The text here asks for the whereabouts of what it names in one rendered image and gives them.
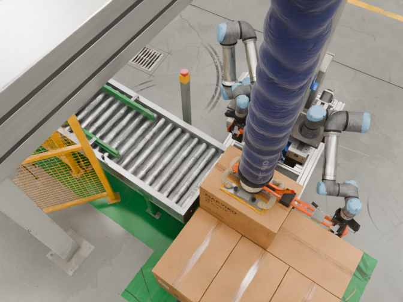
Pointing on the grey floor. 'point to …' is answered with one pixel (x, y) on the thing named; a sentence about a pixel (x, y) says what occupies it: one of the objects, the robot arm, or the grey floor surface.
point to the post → (186, 97)
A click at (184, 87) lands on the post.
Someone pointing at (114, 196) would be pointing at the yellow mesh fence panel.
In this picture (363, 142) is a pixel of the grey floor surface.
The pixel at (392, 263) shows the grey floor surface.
